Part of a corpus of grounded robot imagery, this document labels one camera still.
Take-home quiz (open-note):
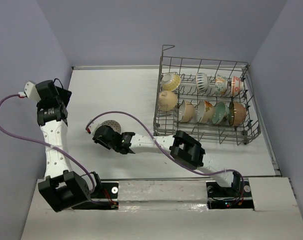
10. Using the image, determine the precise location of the small patterned bowl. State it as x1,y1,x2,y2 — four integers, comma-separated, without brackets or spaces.
101,119,122,134

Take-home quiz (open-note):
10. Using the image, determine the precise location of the white bowl with patterned outside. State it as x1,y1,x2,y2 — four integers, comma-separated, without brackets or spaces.
195,72,209,93

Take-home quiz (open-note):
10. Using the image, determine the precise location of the grey wire dish rack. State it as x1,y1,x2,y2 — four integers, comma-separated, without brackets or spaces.
153,45,262,145

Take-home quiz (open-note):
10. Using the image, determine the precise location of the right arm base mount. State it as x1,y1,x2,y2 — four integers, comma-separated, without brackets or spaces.
206,180,254,210

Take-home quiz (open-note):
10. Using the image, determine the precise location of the mint green bowl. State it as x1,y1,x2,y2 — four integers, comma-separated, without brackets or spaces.
211,102,230,125

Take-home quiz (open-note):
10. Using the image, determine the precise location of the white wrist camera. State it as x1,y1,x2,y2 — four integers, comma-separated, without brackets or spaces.
86,122,101,135
18,81,41,102

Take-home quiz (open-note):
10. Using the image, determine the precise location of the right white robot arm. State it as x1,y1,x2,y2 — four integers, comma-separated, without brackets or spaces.
92,125,244,196

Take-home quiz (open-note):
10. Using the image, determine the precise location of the teal bowl with yellow centre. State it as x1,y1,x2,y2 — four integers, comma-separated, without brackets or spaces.
161,73,181,92

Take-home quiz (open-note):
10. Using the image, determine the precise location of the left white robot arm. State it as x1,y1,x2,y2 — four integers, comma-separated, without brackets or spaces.
35,80,102,212

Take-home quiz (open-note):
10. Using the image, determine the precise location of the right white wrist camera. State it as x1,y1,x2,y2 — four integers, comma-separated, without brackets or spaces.
86,122,101,135

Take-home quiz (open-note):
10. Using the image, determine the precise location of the leaf and flower pattern bowl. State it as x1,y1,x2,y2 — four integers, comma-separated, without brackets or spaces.
214,74,228,96

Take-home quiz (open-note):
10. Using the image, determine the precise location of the plain white bowl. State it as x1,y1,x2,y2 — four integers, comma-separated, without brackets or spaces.
196,100,215,124

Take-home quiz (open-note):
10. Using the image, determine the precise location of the tan orange bowl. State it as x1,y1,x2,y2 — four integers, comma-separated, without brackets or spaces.
158,90,178,112

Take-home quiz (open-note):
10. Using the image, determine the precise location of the brown glazed bowl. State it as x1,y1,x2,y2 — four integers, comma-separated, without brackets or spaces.
228,101,247,127

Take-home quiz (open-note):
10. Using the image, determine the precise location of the orange coral pattern bowl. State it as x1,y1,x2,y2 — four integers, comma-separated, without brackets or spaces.
231,76,245,97

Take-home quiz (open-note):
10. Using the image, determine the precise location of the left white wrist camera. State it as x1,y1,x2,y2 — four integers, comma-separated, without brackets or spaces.
18,81,41,102

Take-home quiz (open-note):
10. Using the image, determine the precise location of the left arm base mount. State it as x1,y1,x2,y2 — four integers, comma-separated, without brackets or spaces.
72,171,119,210

